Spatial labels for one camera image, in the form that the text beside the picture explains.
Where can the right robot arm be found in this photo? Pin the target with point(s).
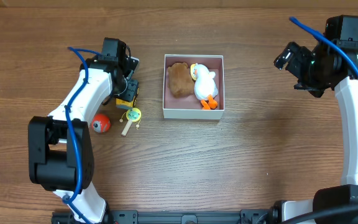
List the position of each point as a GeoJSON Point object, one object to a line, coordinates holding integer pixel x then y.
{"type": "Point", "coordinates": [337, 204]}

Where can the red ball toy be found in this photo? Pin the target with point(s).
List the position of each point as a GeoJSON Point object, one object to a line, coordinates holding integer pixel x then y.
{"type": "Point", "coordinates": [101, 123]}

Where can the brown plush toy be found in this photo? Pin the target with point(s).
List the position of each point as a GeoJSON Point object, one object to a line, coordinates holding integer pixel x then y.
{"type": "Point", "coordinates": [180, 81]}

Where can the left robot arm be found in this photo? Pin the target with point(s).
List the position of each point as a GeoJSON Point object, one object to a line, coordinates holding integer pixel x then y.
{"type": "Point", "coordinates": [60, 150]}

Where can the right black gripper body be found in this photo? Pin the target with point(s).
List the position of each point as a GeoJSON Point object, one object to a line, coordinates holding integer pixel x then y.
{"type": "Point", "coordinates": [295, 59]}

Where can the yellow toy crane truck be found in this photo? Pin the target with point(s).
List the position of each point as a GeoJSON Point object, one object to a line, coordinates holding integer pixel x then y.
{"type": "Point", "coordinates": [127, 105]}

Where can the white plush duck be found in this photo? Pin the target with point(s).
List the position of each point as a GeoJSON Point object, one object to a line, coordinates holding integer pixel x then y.
{"type": "Point", "coordinates": [205, 88]}

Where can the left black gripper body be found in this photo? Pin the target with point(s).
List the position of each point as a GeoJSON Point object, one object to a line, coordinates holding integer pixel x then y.
{"type": "Point", "coordinates": [130, 91]}

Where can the white box with pink interior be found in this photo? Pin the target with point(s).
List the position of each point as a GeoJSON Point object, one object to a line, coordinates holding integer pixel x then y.
{"type": "Point", "coordinates": [190, 107]}

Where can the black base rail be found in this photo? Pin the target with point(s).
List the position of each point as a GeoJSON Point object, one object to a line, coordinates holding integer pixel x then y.
{"type": "Point", "coordinates": [244, 216]}

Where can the wooden rattle drum toy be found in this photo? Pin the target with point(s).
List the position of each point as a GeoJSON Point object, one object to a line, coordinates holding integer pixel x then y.
{"type": "Point", "coordinates": [133, 116]}

